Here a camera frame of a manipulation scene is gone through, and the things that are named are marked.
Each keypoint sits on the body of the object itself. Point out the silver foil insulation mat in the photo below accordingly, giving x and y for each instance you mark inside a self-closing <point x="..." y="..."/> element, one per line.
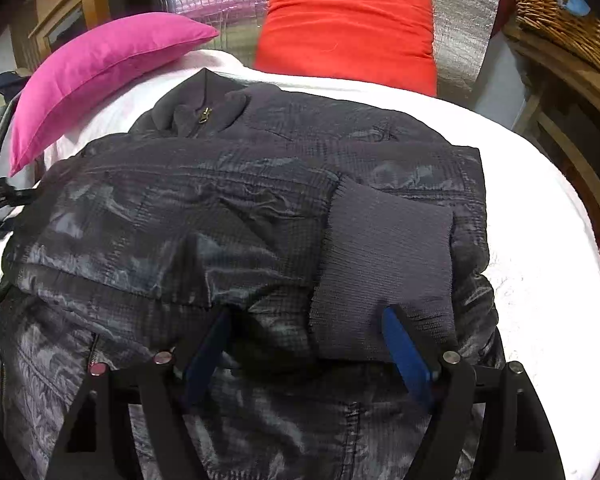
<point x="470" y="35"/>

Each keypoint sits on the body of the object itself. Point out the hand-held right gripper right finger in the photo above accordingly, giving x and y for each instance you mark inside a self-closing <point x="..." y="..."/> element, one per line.
<point x="410" y="360"/>

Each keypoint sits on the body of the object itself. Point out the white textured bedspread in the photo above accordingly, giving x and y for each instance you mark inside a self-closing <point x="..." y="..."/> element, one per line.
<point x="530" y="200"/>

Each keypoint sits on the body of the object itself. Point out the wooden cabinet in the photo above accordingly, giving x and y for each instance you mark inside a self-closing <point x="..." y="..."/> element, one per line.
<point x="70" y="5"/>

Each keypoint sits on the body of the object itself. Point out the pink pillow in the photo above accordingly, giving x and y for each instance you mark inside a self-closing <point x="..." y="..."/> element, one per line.
<point x="105" y="70"/>

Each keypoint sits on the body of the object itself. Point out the wicker basket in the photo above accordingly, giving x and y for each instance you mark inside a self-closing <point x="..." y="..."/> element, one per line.
<point x="570" y="25"/>

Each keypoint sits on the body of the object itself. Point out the red pillow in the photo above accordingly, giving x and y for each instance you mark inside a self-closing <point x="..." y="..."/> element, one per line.
<point x="350" y="30"/>

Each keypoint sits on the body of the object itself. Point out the black quilted jacket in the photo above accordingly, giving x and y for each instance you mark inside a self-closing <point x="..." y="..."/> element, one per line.
<point x="230" y="240"/>

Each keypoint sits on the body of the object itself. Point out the wooden shelf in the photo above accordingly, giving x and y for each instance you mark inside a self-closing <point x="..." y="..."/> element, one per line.
<point x="570" y="125"/>

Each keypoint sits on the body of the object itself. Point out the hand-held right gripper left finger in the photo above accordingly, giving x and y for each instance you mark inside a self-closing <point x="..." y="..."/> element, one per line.
<point x="205" y="360"/>

